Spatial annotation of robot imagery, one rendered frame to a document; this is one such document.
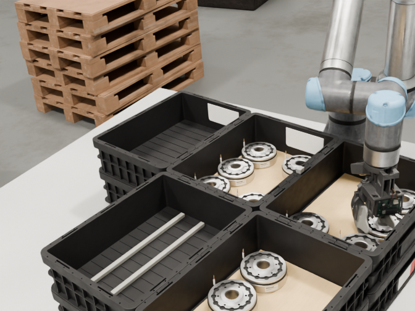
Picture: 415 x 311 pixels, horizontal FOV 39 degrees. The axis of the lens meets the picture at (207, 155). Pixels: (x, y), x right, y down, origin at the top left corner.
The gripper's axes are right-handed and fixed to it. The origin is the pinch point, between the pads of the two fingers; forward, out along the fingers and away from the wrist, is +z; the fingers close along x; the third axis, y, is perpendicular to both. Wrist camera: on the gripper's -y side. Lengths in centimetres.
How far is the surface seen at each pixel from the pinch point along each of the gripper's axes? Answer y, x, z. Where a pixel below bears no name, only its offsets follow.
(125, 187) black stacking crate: -42, -56, 4
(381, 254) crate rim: 17.1, -6.0, -7.3
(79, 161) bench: -80, -70, 15
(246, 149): -43.3, -18.8, -0.8
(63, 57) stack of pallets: -251, -82, 38
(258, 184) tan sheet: -28.4, -19.5, 2.0
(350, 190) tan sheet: -18.2, 3.0, 2.0
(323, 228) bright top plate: -2.0, -10.8, -0.8
